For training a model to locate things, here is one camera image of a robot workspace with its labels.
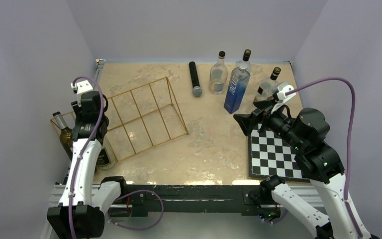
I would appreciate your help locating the gold wire wine rack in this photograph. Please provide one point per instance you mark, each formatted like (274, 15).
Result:
(143, 118)

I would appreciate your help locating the black handheld microphone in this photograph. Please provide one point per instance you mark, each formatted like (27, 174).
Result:
(196, 89)

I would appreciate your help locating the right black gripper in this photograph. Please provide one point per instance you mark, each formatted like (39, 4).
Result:
(247, 121)

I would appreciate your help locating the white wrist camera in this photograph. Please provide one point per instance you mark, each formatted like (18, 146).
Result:
(80, 88)
(279, 93)

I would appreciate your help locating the clear round glass bottle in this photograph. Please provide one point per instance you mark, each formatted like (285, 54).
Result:
(218, 75)

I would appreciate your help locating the blue square bottle silver cap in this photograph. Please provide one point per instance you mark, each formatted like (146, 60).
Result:
(236, 89)

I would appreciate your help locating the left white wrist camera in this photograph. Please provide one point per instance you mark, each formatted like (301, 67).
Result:
(80, 88)

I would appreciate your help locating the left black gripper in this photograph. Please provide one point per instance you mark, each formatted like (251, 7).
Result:
(77, 110)

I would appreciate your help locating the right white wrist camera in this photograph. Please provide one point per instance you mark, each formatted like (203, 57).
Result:
(279, 93)

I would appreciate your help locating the clear bottle round emblem label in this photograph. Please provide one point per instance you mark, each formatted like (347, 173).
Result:
(245, 60)

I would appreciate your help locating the green wine bottle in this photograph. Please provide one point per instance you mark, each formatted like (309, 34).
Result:
(65, 137)

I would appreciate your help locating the clear bottle dark label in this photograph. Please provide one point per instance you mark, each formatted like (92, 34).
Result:
(106, 158)

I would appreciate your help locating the black white chessboard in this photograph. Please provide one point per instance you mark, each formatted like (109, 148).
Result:
(269, 155)

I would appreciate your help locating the clear square bottle gold label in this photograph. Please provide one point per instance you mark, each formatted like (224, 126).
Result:
(265, 87)

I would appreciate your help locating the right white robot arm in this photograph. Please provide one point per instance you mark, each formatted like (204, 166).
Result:
(319, 163)

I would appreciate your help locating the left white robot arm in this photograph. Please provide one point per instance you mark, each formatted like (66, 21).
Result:
(80, 213)

